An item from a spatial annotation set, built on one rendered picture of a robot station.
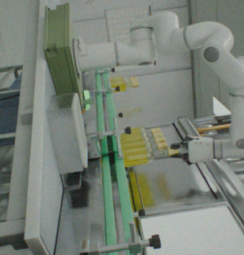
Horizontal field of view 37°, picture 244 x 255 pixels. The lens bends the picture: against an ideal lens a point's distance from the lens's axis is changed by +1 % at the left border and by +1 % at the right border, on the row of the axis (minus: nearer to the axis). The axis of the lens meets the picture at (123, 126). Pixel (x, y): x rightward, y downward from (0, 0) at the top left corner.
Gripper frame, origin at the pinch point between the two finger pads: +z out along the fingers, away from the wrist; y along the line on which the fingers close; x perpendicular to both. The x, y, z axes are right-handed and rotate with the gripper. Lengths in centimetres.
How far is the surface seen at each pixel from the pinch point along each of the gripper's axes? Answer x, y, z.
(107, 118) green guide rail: -6.7, 13.3, 28.8
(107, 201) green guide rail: 42.9, 4.6, 18.4
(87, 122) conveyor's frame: 2.5, 15.5, 34.6
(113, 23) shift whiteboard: -569, -11, 150
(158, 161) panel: -14.1, -12.7, 9.3
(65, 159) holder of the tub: 37, 17, 32
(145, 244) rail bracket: 75, 16, 1
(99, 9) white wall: -565, 16, 171
